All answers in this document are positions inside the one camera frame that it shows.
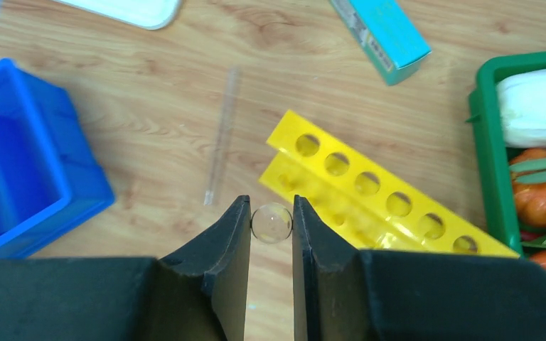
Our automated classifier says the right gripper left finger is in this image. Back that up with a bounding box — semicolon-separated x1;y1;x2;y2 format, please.
0;195;251;340

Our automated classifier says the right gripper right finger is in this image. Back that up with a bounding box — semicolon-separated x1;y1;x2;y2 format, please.
292;196;546;340

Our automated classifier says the clear test tube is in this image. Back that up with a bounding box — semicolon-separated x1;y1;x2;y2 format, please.
251;202;293;244

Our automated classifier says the yellow test tube rack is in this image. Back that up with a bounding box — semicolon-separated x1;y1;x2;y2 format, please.
259;111;517;258

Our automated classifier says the clear glass rod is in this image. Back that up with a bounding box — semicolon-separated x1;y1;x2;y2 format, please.
203;65;240;206

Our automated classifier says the green vegetable tray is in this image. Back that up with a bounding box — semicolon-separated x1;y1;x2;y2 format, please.
469;52;546;269

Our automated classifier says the blue plastic bin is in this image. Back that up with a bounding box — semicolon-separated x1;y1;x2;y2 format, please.
0;59;115;259

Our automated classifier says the orange carrot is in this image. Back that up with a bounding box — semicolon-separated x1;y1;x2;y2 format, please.
510;149;546;229

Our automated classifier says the teal rectangular box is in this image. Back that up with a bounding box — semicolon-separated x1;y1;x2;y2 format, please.
330;0;432;86

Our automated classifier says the napa cabbage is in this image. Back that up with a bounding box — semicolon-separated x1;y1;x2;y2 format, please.
496;69;546;148

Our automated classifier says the white tray lid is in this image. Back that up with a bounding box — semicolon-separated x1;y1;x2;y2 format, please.
56;0;183;31

